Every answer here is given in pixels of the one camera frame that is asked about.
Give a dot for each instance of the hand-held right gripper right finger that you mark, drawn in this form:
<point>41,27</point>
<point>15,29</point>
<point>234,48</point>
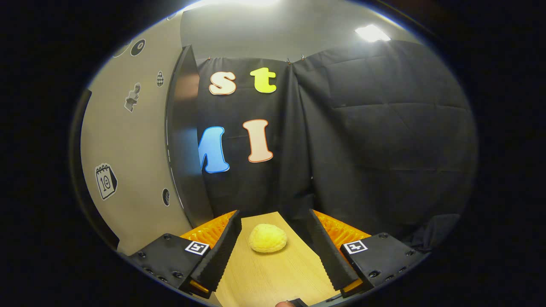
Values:
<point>328,256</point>

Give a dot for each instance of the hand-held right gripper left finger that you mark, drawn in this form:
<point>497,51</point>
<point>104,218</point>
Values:
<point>222,256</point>

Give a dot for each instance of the beige cabinet door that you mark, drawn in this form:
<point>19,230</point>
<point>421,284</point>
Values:
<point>140,140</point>

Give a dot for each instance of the dark grey cabinet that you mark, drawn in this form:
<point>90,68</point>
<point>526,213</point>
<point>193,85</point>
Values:
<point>187,170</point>

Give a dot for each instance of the yellow toy bread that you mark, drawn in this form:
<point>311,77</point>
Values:
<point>268,238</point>

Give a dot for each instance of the black backdrop cloth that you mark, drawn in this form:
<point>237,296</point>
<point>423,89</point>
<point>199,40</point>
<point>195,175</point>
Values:
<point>384,128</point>

